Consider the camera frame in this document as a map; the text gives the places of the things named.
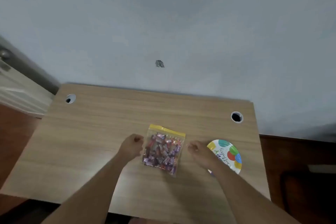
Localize person's left forearm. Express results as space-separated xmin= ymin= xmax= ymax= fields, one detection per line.
xmin=41 ymin=153 xmax=130 ymax=224

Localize colourful balloon paper plate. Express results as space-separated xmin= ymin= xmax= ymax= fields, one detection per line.
xmin=206 ymin=139 xmax=242 ymax=177

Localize clear zip bag of candies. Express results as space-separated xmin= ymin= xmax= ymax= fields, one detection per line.
xmin=142 ymin=124 xmax=186 ymax=176

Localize wooden desk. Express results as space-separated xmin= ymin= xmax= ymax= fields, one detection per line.
xmin=0 ymin=83 xmax=271 ymax=224

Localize person's left hand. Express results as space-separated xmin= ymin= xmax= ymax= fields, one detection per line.
xmin=117 ymin=134 xmax=144 ymax=161

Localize person's right forearm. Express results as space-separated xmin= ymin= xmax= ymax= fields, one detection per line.
xmin=209 ymin=161 xmax=301 ymax=224

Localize person's right hand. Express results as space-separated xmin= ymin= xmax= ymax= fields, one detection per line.
xmin=187 ymin=141 xmax=219 ymax=171

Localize white door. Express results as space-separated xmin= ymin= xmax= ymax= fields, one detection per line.
xmin=0 ymin=58 xmax=55 ymax=118

